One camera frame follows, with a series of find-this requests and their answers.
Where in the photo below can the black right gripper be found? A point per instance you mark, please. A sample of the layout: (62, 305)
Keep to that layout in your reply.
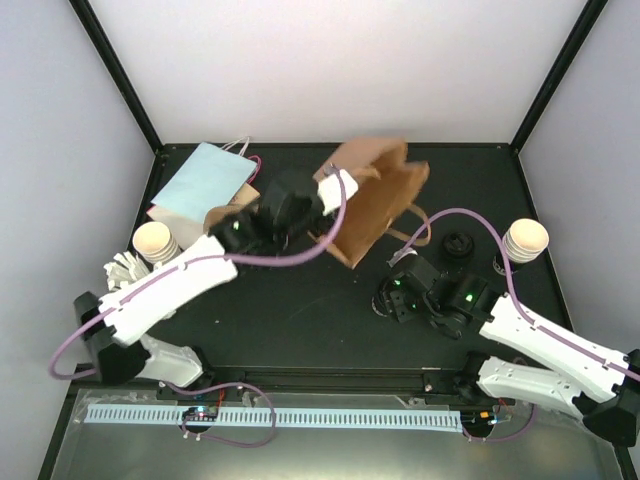
(399, 308)

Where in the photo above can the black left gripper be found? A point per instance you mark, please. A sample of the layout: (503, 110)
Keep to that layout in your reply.
(324, 223)

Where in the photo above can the single black sleeved cup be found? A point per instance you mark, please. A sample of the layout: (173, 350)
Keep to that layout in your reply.
(382, 302)

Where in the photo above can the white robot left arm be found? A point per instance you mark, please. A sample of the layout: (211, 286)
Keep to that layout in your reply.
(292, 223)

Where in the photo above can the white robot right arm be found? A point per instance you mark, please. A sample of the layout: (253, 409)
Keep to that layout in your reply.
(593, 384)

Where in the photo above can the black lid stack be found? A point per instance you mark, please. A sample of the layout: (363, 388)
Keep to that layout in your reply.
(458, 247)

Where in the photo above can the small brown paper bag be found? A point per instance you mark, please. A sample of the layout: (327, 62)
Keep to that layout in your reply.
(245, 195)

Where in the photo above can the brown pulp cup carrier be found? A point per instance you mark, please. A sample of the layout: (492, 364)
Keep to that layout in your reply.
(221, 215)

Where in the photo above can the light blue paper bag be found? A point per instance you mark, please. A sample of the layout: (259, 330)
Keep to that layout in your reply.
(209, 178)

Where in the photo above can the right paper cup stack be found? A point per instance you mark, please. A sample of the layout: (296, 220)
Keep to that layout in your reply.
(523, 242)

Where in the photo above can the paper cup stack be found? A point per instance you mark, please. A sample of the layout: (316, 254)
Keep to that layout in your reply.
(523, 242)
(155, 243)

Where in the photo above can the left paper cup stack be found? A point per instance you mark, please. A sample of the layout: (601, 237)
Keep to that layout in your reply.
(155, 243)

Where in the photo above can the white plastic cutlery bundle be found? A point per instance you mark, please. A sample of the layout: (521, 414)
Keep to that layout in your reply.
(125, 269)

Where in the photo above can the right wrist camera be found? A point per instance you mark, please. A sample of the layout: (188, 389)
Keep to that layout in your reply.
(399, 255)

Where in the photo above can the black aluminium rail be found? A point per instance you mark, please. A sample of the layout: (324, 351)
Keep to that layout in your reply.
(430, 382)

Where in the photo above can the light blue cable duct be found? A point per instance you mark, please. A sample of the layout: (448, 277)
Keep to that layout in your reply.
(313, 418)

